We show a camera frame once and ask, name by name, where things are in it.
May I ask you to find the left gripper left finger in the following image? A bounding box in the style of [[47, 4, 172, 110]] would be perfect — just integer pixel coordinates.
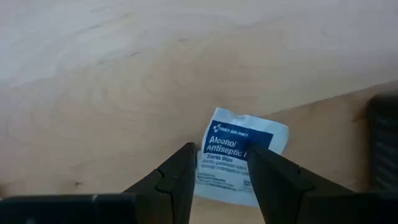
[[0, 142, 198, 224]]

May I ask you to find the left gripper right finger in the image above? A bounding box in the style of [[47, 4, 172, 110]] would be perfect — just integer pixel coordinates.
[[247, 144, 398, 224]]

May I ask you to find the alcohol wipe packet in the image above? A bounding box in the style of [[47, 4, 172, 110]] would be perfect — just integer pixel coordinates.
[[194, 107, 290, 208]]

